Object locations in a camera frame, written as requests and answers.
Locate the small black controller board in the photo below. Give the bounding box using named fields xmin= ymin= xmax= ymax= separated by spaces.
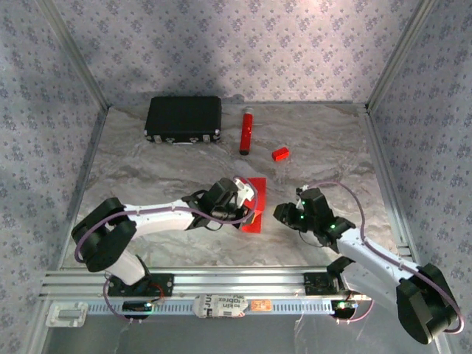
xmin=122 ymin=300 xmax=154 ymax=319
xmin=330 ymin=299 xmax=358 ymax=319

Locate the slotted grey cable duct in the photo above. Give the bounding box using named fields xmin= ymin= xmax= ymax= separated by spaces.
xmin=86 ymin=299 xmax=335 ymax=316

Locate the red cylindrical tube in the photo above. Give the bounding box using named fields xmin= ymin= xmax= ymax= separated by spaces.
xmin=238 ymin=106 xmax=254 ymax=156

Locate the white plastic bracket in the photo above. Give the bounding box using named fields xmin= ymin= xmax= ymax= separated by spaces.
xmin=45 ymin=301 xmax=89 ymax=328

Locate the aluminium mounting rail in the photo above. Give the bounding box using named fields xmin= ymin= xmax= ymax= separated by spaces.
xmin=39 ymin=268 xmax=440 ymax=300

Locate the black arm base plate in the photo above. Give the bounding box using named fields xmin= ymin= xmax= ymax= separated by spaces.
xmin=303 ymin=271 xmax=355 ymax=296
xmin=107 ymin=273 xmax=174 ymax=297

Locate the aluminium corner post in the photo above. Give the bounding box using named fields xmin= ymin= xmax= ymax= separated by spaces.
xmin=38 ymin=0 xmax=111 ymax=111
xmin=364 ymin=0 xmax=438 ymax=111

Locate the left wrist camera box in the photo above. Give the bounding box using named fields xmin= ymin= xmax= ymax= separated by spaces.
xmin=232 ymin=176 xmax=257 ymax=209

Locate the red paper sheet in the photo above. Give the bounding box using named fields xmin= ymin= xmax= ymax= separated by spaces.
xmin=241 ymin=177 xmax=268 ymax=235

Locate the black hard case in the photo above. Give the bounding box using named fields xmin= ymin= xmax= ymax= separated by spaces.
xmin=144 ymin=96 xmax=223 ymax=145

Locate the aluminium table edge rail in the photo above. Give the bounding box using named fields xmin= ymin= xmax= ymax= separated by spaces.
xmin=363 ymin=106 xmax=420 ymax=268
xmin=57 ymin=106 xmax=111 ymax=270

